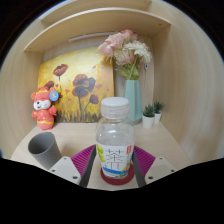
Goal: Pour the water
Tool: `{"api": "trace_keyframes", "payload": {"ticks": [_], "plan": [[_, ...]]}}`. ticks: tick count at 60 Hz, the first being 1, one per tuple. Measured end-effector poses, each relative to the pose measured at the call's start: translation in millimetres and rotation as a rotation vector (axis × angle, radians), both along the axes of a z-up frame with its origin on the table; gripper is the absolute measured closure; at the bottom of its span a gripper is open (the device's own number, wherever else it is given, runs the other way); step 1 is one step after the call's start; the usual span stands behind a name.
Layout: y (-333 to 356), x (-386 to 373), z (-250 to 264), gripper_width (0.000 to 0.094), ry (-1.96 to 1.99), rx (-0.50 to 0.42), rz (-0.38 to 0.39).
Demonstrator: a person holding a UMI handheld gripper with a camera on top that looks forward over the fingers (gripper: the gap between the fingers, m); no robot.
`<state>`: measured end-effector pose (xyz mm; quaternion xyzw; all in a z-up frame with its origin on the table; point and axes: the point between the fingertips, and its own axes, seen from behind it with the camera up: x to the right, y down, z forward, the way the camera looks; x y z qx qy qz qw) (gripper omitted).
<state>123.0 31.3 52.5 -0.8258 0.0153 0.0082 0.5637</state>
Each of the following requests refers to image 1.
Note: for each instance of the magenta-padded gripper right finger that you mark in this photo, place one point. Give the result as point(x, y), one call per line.
point(158, 170)

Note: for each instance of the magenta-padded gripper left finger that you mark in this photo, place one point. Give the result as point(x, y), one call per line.
point(66, 168)

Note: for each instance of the clear plastic drink bottle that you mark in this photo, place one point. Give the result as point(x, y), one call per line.
point(115, 136)

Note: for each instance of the grey plastic mug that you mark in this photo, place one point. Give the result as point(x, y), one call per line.
point(45, 150)

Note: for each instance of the small potted green plant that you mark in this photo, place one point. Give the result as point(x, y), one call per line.
point(159, 111)
point(148, 120)

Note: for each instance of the red orange plush toy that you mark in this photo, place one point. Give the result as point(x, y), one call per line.
point(43, 113)

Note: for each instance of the pale green tall vase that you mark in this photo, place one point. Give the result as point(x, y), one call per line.
point(133, 100)

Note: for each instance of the light wooden shelf unit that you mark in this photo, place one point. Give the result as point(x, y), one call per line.
point(190, 83)

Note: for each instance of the yellow poppy flower painting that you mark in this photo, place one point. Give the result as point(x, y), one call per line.
point(73, 63)

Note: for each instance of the pink white flower bouquet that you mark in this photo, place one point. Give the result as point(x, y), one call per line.
point(123, 50)

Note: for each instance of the white light bar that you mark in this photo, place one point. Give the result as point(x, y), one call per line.
point(90, 36)

